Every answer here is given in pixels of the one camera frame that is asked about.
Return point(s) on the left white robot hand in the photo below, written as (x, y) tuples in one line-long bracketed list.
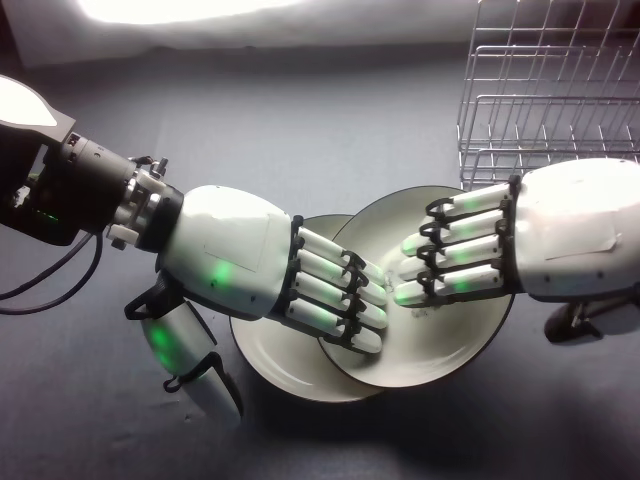
[(225, 250)]

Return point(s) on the white plate with black rim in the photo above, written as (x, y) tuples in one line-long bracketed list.
[(450, 340), (270, 360)]

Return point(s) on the grey table cloth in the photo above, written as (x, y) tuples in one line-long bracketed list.
[(300, 125)]

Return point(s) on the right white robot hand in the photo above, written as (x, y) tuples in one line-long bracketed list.
[(575, 225)]

